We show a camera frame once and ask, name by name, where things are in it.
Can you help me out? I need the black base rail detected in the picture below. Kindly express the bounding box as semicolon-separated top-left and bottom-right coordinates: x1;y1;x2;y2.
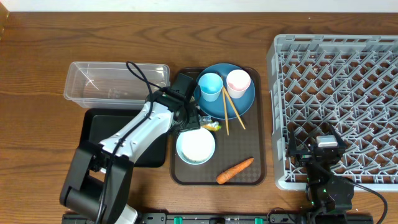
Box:
62;212;374;224

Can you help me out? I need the brown serving tray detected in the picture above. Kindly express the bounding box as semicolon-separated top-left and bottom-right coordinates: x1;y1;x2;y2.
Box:
170;67;266;185

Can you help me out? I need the yellow green snack wrapper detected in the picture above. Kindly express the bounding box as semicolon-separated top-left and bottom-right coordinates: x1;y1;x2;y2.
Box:
200;116;221;131

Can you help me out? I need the grey dishwasher rack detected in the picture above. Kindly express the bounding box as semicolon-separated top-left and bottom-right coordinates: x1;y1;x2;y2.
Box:
266;34;397;192

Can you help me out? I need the pink cup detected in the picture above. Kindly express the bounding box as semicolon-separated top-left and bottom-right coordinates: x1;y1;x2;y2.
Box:
226;70;251;98

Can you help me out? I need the light blue rice bowl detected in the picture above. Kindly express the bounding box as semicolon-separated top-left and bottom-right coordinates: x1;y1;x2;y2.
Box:
175;128;216;165

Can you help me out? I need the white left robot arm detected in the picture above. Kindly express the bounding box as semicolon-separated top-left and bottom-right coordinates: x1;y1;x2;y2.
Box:
60;90;200;223

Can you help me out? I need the light blue cup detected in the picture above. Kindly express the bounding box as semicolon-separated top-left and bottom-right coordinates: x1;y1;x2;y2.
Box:
198;73;223;102

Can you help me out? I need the orange carrot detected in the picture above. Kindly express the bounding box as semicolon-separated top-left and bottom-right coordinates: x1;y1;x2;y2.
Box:
216;157;254;185

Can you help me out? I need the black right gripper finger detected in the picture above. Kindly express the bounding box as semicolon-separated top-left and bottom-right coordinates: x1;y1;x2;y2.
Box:
287;128;299;157
328;124;348;149

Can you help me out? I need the black plastic tray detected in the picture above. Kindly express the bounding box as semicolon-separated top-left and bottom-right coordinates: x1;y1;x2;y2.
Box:
80;108;167;168

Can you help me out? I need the dark blue plate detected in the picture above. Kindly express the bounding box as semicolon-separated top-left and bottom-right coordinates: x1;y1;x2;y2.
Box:
194;63;255;119

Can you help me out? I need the clear plastic bin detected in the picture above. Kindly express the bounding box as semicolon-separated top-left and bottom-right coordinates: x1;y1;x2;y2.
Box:
63;61;171;110

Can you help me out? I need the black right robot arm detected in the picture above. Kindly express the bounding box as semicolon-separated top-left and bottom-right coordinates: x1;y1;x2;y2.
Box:
287;125;354;224

